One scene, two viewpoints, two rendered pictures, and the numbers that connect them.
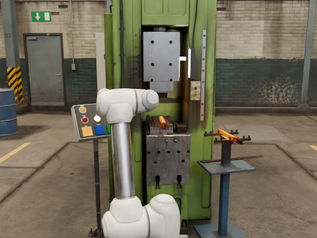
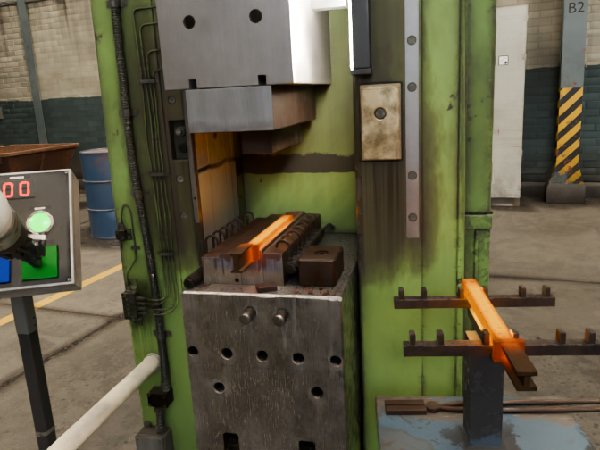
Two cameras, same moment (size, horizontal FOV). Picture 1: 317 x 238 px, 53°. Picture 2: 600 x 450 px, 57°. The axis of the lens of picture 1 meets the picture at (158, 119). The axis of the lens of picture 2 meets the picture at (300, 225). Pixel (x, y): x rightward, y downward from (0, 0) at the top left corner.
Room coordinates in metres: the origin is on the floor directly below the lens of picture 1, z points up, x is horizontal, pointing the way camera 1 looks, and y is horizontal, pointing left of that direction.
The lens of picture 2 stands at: (1.53, -0.58, 1.34)
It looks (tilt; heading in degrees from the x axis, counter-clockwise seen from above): 13 degrees down; 20
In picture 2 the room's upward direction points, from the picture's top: 3 degrees counter-clockwise
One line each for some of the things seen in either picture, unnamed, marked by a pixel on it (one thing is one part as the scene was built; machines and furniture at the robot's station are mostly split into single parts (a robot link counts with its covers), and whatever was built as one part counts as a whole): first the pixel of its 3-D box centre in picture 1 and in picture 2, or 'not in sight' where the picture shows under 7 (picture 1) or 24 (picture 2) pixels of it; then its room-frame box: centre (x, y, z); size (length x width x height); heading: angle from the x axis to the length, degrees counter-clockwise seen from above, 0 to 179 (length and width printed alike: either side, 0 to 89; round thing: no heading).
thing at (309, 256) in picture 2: (180, 128); (321, 265); (2.72, -0.20, 0.95); 0.12 x 0.08 x 0.06; 5
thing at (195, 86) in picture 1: (195, 90); (380, 122); (2.80, -0.33, 1.27); 0.09 x 0.02 x 0.17; 95
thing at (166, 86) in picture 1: (159, 84); (259, 106); (2.85, -0.01, 1.32); 0.42 x 0.20 x 0.10; 5
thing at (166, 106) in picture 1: (161, 76); (304, 84); (3.18, -0.02, 1.37); 0.41 x 0.10 x 0.91; 95
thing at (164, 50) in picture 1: (163, 56); (268, 1); (2.86, -0.05, 1.56); 0.42 x 0.39 x 0.40; 5
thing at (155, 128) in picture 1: (159, 123); (268, 243); (2.85, -0.01, 0.96); 0.42 x 0.20 x 0.09; 5
